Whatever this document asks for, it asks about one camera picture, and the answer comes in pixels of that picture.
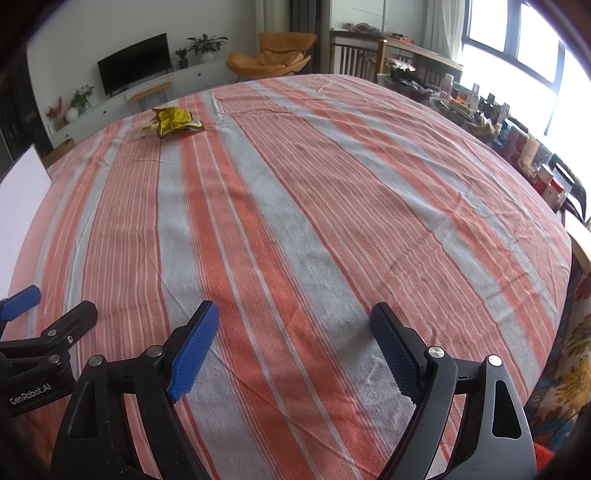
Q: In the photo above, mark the green potted plant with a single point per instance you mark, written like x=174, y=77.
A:
x=81, y=98

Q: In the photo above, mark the orange lounge chair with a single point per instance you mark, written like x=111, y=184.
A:
x=280, y=54

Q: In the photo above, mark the small dark potted plant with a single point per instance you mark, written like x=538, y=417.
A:
x=181, y=55

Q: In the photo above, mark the white cardboard box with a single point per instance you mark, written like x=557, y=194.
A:
x=23, y=189

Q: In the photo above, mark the yellow snack bag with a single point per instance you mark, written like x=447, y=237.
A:
x=172, y=120

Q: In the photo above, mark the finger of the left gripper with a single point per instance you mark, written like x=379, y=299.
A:
x=59, y=337
x=14, y=306

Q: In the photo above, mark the striped red white tablecloth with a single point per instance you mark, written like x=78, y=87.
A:
x=303, y=203

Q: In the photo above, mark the dark display cabinet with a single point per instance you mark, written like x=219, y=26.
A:
x=21, y=122

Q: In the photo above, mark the white tv cabinet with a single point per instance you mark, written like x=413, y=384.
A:
x=184, y=82

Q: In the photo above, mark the leafy plant white vase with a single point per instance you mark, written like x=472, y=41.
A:
x=205, y=47

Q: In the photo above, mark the black flat television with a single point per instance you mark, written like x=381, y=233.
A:
x=133, y=63

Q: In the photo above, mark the small wooden side table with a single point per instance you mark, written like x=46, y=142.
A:
x=160, y=90

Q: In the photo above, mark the brown cardboard box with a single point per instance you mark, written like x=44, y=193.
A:
x=58, y=152

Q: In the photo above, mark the red flower vase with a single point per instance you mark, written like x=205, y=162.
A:
x=55, y=115

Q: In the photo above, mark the floral fabric sofa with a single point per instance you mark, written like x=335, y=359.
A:
x=563, y=390

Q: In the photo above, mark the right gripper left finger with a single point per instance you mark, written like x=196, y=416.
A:
x=94, y=440

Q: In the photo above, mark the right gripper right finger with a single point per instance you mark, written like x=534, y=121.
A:
x=493, y=439

